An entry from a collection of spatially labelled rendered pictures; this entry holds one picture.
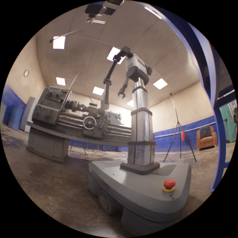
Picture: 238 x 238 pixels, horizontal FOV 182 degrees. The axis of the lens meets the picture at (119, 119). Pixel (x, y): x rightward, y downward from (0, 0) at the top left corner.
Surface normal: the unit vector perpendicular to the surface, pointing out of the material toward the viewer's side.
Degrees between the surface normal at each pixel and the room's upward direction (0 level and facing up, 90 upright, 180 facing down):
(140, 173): 90
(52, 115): 90
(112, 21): 180
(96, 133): 90
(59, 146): 90
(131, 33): 180
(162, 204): 43
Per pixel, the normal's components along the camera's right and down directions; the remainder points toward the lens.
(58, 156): 0.47, -0.28
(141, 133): -0.80, -0.26
